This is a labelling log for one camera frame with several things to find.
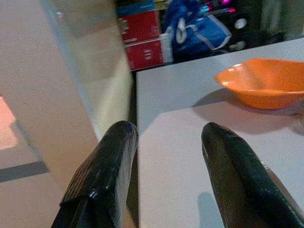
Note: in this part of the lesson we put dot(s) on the blue and white bag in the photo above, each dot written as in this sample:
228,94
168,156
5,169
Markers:
202,35

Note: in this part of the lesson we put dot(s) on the blue cardboard box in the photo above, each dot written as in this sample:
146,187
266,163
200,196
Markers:
135,7

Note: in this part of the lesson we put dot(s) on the white round object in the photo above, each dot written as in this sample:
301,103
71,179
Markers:
240,23
237,45

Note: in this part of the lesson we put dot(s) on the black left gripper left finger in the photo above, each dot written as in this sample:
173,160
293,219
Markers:
102,171

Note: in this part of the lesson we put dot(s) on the white plastic container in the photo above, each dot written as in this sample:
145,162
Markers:
167,48

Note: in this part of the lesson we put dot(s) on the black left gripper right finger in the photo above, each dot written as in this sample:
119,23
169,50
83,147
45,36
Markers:
237,180

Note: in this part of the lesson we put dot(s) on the red cardboard box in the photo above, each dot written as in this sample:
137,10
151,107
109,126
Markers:
141,26
145,54

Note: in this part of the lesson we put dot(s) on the orange plastic bowl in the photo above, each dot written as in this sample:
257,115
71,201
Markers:
268,83

